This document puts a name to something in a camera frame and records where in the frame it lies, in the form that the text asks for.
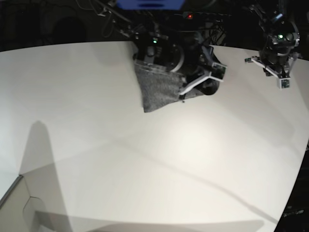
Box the grey t-shirt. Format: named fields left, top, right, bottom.
left=134, top=63, right=203, bottom=113

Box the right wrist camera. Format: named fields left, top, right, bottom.
left=210, top=62, right=227, bottom=82

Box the black power strip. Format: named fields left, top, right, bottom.
left=182, top=12, right=231, bottom=22

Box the black cable bundle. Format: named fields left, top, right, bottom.
left=205, top=20, right=229, bottom=45

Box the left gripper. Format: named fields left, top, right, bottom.
left=197, top=50, right=299, bottom=96

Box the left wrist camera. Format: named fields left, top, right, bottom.
left=277, top=78, right=290, bottom=89

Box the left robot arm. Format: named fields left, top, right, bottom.
left=192, top=0, right=300, bottom=89

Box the blue box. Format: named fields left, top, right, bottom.
left=117, top=0, right=185, bottom=10

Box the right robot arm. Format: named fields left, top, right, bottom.
left=98, top=0, right=270, bottom=95

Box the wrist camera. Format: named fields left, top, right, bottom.
left=277, top=78, right=290, bottom=89
left=210, top=62, right=227, bottom=82

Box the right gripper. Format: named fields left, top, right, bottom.
left=179, top=45, right=272, bottom=99

